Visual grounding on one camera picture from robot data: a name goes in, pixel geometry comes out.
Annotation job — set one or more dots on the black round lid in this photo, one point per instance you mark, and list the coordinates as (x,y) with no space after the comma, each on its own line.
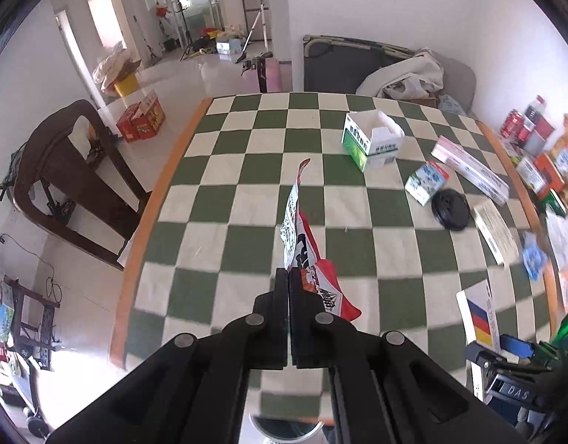
(450,210)

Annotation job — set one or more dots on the green box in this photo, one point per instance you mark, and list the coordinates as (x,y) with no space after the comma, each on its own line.
(554,201)

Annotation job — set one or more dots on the dark wooden chair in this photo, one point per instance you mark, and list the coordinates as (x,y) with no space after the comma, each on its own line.
(53,138)

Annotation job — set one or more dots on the plastic bottle with red cap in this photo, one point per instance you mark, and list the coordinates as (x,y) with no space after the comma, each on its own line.
(536,111)

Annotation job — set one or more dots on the orange box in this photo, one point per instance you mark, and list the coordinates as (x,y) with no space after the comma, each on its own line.
(550,171)

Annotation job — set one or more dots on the white tripod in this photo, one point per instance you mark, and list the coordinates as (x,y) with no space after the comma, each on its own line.
(254,27)

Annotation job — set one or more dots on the yellow box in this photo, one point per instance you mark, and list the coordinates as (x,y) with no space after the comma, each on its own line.
(127,87)

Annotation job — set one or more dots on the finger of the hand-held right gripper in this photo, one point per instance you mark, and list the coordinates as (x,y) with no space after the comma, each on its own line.
(485,356)
(517,347)

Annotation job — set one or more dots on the green white carton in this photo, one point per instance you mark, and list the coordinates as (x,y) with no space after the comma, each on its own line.
(358,143)

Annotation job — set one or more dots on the grey green jacket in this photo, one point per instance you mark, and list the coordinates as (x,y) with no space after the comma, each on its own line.
(13,171)

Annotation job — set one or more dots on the red white snack wrapper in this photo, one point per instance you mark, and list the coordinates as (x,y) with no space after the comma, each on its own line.
(291,222)

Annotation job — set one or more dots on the blue wrapper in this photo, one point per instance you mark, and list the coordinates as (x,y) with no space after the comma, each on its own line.
(533,256)

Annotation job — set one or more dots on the long pink white box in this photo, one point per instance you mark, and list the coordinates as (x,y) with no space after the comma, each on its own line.
(469,169)

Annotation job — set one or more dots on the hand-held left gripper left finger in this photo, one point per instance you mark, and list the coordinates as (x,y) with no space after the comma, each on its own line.
(281,314)

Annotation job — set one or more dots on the black exercise machine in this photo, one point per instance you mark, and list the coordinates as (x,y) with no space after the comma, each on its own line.
(57,206)

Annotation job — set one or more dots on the green white checkered tablecloth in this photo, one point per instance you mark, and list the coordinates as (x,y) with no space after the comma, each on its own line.
(265,148)

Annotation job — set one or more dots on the small blue white milk carton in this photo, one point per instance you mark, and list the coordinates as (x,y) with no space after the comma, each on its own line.
(425,182)

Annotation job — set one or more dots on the white box with colour stripes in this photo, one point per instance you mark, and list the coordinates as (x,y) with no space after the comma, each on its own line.
(478,310)

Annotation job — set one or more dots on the grey round trash bin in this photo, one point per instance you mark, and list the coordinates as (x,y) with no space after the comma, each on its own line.
(284,429)

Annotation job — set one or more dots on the small dumbbell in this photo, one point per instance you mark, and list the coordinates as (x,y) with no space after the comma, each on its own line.
(38,425)

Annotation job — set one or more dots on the dark folding bed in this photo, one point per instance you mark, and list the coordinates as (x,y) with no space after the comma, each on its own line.
(335,69)

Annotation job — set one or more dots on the white plastic bag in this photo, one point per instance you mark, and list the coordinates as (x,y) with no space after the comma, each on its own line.
(561,236)

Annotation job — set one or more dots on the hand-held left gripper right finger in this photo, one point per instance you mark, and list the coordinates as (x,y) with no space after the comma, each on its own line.
(300,328)

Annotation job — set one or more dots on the red carton box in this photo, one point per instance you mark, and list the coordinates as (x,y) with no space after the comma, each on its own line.
(150,113)
(127,125)

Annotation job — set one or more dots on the black coat rack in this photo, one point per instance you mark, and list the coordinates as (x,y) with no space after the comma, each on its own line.
(178,4)

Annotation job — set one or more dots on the beige box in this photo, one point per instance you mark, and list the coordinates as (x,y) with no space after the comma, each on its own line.
(494,231)

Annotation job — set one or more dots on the white bundle of bags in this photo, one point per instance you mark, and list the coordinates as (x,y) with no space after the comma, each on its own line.
(110,67)

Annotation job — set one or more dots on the pink suitcase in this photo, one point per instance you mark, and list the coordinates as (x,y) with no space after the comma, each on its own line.
(272,76)

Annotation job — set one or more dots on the red can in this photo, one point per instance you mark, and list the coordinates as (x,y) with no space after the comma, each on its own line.
(513,125)

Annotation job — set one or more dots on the white cloth pile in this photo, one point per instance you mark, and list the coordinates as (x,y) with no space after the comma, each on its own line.
(418,69)

